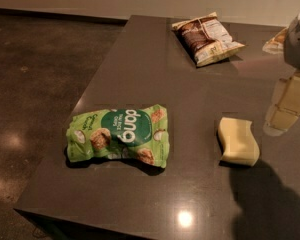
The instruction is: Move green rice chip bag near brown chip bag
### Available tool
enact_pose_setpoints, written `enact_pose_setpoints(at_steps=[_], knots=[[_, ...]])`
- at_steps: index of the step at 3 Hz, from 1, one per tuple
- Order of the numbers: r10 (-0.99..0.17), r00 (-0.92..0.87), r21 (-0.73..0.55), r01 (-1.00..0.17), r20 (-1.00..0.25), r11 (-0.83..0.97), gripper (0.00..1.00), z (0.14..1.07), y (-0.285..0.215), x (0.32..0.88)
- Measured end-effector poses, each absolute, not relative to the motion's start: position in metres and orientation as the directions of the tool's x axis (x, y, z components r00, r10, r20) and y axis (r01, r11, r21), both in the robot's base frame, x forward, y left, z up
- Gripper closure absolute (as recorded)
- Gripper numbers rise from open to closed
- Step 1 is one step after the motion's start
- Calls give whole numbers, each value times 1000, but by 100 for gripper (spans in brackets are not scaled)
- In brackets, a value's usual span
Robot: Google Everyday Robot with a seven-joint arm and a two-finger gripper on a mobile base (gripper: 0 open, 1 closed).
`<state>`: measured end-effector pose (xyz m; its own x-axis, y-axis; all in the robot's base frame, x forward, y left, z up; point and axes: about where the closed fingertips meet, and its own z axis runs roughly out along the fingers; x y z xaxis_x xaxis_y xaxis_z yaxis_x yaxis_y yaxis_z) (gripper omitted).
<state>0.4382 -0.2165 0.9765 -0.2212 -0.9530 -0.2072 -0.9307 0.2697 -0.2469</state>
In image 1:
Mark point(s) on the yellow sponge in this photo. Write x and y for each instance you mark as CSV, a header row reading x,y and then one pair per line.
x,y
238,143

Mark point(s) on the brown chip bag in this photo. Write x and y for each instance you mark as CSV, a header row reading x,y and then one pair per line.
x,y
207,39

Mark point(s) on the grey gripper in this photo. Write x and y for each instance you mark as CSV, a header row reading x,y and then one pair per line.
x,y
299,45

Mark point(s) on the small snack bag at edge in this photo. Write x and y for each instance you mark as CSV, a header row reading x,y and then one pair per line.
x,y
276,44

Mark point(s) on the green rice chip bag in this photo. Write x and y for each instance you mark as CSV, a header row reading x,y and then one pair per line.
x,y
140,134

